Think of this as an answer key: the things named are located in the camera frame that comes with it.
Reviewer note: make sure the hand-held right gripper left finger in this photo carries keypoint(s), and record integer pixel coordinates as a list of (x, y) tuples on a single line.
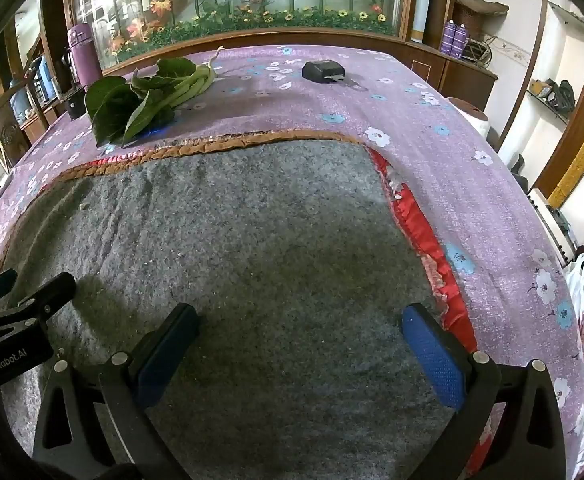
[(166, 355)]

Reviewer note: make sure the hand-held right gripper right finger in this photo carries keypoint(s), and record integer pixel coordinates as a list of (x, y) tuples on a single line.
[(432, 355)]

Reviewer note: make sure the grey felt mat red trim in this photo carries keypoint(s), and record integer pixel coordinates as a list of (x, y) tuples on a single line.
[(247, 235)]

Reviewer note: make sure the wooden armchair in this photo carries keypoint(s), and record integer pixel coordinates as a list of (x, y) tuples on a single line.
[(9, 96)]

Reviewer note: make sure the green leafy vegetable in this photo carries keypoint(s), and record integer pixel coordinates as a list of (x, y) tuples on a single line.
[(116, 105)]

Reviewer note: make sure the purple floral tablecloth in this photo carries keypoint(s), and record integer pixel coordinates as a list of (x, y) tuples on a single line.
[(422, 125)]

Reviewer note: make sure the purple thermos bottle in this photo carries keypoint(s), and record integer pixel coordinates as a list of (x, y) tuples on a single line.
[(84, 55)]

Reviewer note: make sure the white round stool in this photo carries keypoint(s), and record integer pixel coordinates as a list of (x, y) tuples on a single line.
[(469, 115)]

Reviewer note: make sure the wooden side cabinet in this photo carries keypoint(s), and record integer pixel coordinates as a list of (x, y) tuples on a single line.
[(462, 75)]

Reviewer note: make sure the dark bag on shelf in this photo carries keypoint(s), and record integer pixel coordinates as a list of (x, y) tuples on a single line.
[(559, 92)]

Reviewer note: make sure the black car key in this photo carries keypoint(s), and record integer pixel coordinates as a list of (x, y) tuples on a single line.
[(322, 71)]

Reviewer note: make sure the purple spray can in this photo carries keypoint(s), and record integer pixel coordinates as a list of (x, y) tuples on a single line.
[(451, 37), (461, 41)]

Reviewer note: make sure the brown woven basket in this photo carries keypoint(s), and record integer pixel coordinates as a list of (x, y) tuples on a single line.
[(477, 12)]

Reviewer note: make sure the rolled white poster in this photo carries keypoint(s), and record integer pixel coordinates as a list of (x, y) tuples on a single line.
[(424, 5)]

